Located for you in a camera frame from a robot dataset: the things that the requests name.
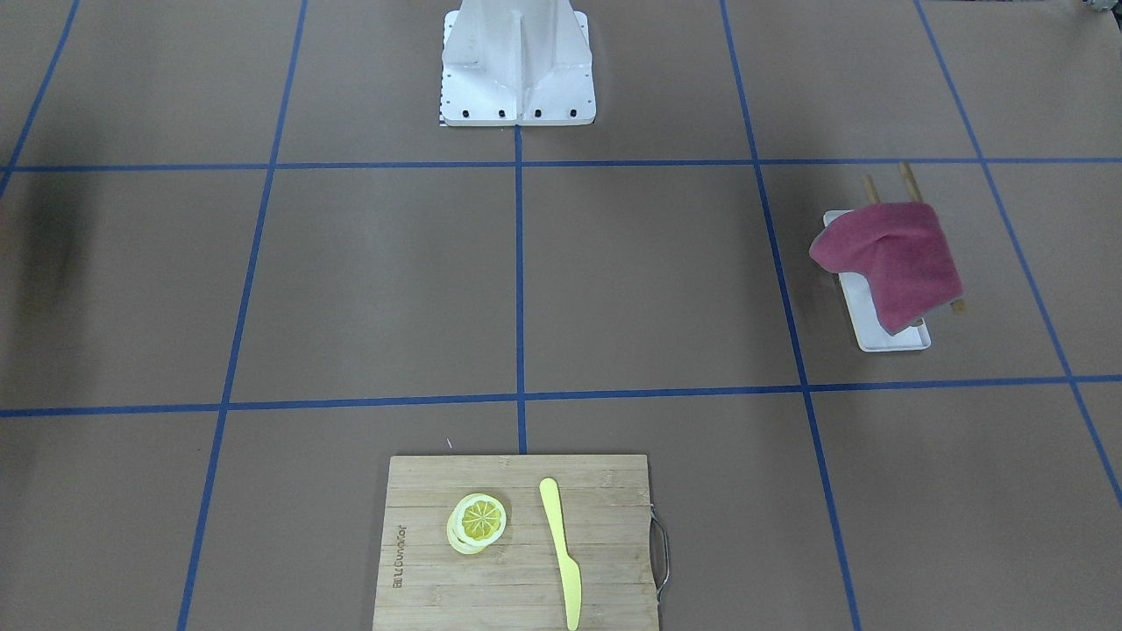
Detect red wiping cloth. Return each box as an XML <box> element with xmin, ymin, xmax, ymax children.
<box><xmin>809</xmin><ymin>202</ymin><xmax>964</xmax><ymax>337</ymax></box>

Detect yellow plastic knife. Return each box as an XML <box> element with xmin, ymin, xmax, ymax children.
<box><xmin>539</xmin><ymin>477</ymin><xmax>583</xmax><ymax>630</ymax></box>

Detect yellow lemon slices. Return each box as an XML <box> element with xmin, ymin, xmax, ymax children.
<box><xmin>445</xmin><ymin>493</ymin><xmax>508</xmax><ymax>556</ymax></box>

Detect bamboo cutting board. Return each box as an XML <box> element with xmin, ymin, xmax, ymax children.
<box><xmin>373</xmin><ymin>455</ymin><xmax>660</xmax><ymax>630</ymax></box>

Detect white rectangular tray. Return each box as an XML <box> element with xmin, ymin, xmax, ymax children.
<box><xmin>824</xmin><ymin>209</ymin><xmax>932</xmax><ymax>353</ymax></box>

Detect wooden chopstick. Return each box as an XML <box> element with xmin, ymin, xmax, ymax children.
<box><xmin>861</xmin><ymin>174</ymin><xmax>881</xmax><ymax>205</ymax></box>
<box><xmin>898</xmin><ymin>161</ymin><xmax>969</xmax><ymax>316</ymax></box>

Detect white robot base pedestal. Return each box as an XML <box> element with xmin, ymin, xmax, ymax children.
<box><xmin>438</xmin><ymin>1</ymin><xmax>597</xmax><ymax>127</ymax></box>

